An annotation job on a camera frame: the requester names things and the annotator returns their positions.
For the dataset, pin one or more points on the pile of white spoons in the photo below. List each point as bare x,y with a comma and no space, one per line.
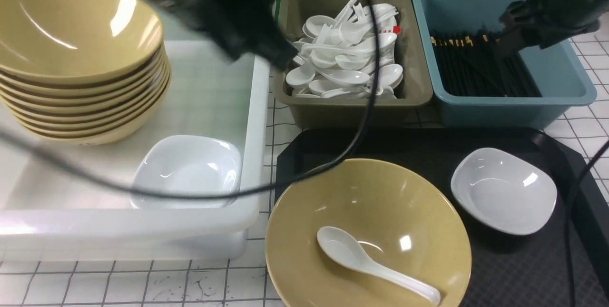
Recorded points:
349,56

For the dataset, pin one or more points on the white grid tablecloth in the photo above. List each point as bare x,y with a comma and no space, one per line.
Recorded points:
188,283

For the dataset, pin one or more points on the teal plastic bin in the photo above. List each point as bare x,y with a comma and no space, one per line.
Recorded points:
558,73

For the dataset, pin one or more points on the white plastic tub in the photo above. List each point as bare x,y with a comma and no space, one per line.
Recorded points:
228,101

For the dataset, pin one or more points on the pile of black chopsticks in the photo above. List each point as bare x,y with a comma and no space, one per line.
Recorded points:
470,66

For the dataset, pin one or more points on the white soup spoon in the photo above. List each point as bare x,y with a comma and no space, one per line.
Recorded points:
344,249

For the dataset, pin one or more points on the olive plastic bin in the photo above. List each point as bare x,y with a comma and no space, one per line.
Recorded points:
414,91

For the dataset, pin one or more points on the small white square dish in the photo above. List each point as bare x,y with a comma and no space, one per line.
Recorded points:
504,192

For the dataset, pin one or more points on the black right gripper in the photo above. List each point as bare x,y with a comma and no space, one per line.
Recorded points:
544,23

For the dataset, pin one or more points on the stack of yellow bowls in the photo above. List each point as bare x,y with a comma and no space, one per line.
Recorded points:
85,72

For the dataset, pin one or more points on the black textured serving tray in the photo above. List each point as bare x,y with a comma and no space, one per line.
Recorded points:
512,271

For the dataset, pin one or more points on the yellow noodle bowl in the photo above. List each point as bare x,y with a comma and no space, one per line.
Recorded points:
402,221

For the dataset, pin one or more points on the white dish in tub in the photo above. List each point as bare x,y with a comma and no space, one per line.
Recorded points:
190,165

